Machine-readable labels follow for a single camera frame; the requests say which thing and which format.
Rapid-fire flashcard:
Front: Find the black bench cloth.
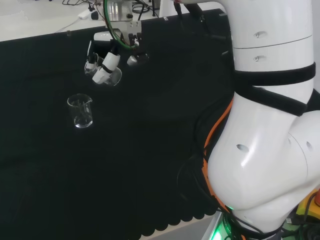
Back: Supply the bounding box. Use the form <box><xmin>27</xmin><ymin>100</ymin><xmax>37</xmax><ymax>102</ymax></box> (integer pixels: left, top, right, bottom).
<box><xmin>0</xmin><ymin>13</ymin><xmax>320</xmax><ymax>238</ymax></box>

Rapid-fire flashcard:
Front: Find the black cable bundle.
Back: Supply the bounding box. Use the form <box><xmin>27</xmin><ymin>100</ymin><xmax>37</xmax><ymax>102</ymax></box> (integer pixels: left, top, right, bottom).
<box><xmin>175</xmin><ymin>98</ymin><xmax>235</xmax><ymax>210</ymax></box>

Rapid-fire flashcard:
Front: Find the green cable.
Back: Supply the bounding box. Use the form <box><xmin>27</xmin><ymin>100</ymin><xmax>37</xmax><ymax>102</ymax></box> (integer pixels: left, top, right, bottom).
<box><xmin>103</xmin><ymin>0</ymin><xmax>139</xmax><ymax>50</ymax></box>

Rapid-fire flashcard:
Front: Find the clear glass beaker with spout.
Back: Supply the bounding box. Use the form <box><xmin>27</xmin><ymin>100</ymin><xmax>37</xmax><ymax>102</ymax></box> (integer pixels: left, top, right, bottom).
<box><xmin>66</xmin><ymin>93</ymin><xmax>94</xmax><ymax>129</ymax></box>

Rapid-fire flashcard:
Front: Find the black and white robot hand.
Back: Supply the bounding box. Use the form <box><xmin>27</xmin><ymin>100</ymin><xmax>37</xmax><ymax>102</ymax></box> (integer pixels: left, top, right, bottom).
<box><xmin>84</xmin><ymin>21</ymin><xmax>151</xmax><ymax>86</ymax></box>

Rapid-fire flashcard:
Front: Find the small clear glass beaker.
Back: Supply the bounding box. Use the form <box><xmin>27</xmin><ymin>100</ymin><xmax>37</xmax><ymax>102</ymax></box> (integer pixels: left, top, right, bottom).
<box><xmin>84</xmin><ymin>53</ymin><xmax>123</xmax><ymax>87</ymax></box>

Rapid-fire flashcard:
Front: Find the white power strip cable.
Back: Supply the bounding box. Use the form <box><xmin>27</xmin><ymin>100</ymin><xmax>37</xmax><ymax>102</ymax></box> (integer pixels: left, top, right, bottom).
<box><xmin>55</xmin><ymin>17</ymin><xmax>81</xmax><ymax>33</ymax></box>

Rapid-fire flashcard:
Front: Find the white wrist camera shell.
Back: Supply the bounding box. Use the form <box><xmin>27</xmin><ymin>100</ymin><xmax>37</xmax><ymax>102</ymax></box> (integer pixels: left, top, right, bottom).
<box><xmin>93</xmin><ymin>31</ymin><xmax>113</xmax><ymax>42</ymax></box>

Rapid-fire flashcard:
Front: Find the orange cable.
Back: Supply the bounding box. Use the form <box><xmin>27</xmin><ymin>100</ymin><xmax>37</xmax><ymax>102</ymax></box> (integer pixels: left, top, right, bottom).
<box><xmin>202</xmin><ymin>96</ymin><xmax>236</xmax><ymax>212</ymax></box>

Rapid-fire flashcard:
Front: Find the yellow stop button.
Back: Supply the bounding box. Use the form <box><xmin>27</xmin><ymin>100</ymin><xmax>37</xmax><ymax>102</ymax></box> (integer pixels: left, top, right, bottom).
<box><xmin>295</xmin><ymin>187</ymin><xmax>320</xmax><ymax>224</ymax></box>

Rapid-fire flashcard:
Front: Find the white power strip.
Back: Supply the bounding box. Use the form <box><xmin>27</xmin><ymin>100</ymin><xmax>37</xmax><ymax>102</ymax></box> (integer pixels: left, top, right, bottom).
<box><xmin>77</xmin><ymin>9</ymin><xmax>92</xmax><ymax>20</ymax></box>

